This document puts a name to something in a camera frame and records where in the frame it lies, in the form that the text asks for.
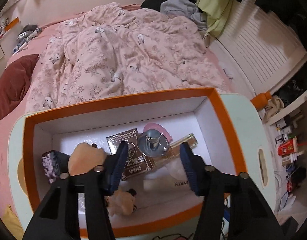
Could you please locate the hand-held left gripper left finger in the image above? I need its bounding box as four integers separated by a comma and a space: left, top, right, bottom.
22, 141, 129, 240

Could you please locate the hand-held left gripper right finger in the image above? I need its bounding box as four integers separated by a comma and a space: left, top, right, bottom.
180, 141, 286, 240

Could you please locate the dark brown snack packet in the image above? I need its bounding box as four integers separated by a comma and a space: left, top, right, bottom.
106, 128, 166, 180

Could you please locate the white cosmetic tube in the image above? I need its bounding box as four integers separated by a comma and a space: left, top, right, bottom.
143, 170, 201, 198

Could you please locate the gold perfume bottle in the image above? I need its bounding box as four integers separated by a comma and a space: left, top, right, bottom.
170, 133, 198, 153

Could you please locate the small plush doll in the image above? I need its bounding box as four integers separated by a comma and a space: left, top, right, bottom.
103, 189, 137, 217

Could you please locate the silver metal stopper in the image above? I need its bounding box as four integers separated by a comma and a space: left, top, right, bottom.
136, 129, 170, 157

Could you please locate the pink round compact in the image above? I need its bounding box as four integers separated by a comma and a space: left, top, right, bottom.
143, 122, 173, 143

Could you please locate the orange cardboard box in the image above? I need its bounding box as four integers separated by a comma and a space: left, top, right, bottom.
23, 87, 248, 233

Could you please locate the black floral pouch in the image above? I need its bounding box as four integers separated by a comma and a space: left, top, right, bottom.
41, 150, 70, 184

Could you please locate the orange round container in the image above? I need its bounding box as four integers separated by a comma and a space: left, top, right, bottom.
251, 92, 272, 110

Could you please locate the mint green lap table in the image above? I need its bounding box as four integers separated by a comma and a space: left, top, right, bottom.
7, 94, 279, 240

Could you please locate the red snack cup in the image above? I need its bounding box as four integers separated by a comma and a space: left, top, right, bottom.
278, 137, 298, 157

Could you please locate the beige cloth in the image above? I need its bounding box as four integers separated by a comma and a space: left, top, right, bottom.
264, 96, 285, 122

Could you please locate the dark cloth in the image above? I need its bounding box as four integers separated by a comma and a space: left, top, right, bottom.
289, 167, 306, 193

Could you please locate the pink floral blanket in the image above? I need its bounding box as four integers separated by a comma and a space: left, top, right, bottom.
26, 2, 226, 113

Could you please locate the yellow cloth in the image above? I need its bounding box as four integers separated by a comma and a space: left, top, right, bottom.
3, 205, 24, 240

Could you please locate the white low shelf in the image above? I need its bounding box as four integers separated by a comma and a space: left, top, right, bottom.
266, 95, 307, 130

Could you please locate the maroon pillow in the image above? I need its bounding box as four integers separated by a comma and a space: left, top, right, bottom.
0, 54, 40, 123

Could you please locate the white slatted closet door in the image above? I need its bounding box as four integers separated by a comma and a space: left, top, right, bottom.
219, 0, 307, 92

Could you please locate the pink bed sheet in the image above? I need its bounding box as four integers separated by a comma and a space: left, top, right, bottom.
0, 2, 234, 220

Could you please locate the striped clothes pile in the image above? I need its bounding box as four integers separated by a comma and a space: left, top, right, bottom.
15, 24, 42, 52

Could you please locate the yellow-green garment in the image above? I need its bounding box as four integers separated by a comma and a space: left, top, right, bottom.
196, 0, 234, 39

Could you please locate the grey hoodie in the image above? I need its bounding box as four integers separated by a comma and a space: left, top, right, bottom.
161, 0, 208, 29

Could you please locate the black garment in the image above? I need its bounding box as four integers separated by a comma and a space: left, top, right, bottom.
140, 0, 171, 12

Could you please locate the orange and white box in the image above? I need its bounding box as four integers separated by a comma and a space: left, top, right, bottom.
5, 17, 20, 30

